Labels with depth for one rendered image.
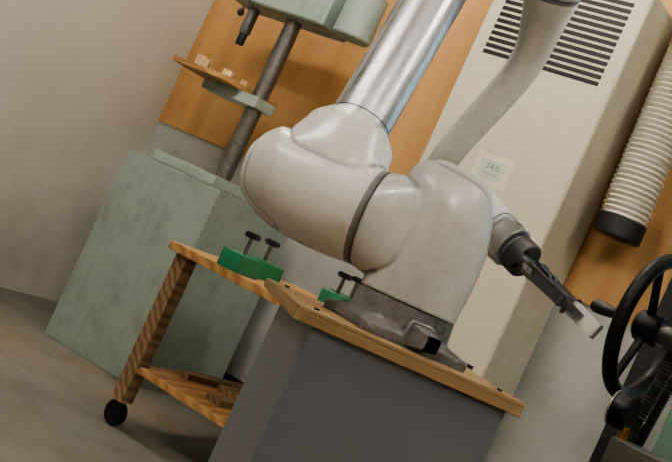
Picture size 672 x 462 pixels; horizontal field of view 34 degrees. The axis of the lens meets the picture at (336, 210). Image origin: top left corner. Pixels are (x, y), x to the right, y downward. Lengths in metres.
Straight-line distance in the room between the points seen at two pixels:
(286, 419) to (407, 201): 0.36
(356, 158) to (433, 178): 0.12
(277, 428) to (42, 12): 2.89
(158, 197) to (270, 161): 2.11
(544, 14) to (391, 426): 0.82
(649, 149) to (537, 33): 1.49
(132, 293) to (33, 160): 0.85
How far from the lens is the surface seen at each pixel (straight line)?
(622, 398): 1.79
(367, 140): 1.66
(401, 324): 1.57
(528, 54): 2.01
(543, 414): 3.57
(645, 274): 2.00
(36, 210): 4.43
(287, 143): 1.65
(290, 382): 1.48
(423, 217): 1.57
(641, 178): 3.42
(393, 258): 1.57
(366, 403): 1.50
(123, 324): 3.72
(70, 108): 4.37
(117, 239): 3.81
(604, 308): 2.01
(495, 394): 1.54
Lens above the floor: 0.72
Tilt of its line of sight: 1 degrees up
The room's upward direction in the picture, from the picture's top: 25 degrees clockwise
